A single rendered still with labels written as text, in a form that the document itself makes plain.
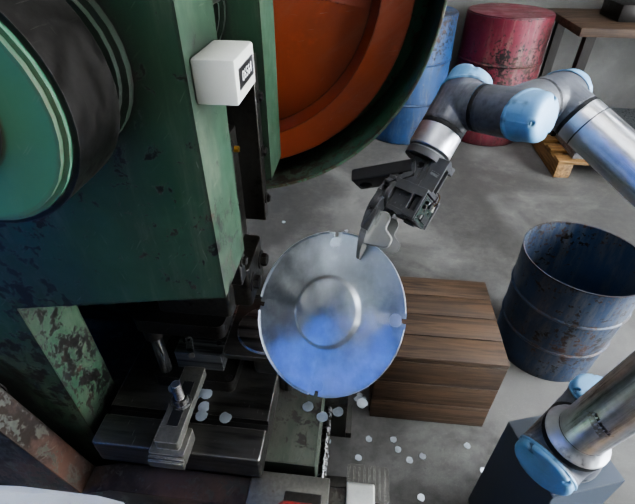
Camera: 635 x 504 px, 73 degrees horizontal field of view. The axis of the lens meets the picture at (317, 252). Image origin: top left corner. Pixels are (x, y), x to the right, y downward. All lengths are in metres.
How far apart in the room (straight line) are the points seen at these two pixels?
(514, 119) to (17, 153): 0.60
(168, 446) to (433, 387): 0.95
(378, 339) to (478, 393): 0.88
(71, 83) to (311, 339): 0.57
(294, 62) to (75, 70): 0.67
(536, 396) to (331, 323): 1.26
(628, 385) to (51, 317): 0.87
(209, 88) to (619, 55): 4.15
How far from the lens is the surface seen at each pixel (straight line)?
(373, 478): 1.40
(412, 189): 0.72
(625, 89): 4.56
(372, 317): 0.74
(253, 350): 0.84
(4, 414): 0.88
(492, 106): 0.73
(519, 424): 1.24
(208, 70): 0.42
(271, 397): 0.87
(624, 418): 0.84
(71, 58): 0.35
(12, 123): 0.35
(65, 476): 0.98
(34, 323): 0.76
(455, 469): 1.65
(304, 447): 0.89
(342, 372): 0.76
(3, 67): 0.34
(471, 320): 1.56
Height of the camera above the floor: 1.44
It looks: 39 degrees down
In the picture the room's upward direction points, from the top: straight up
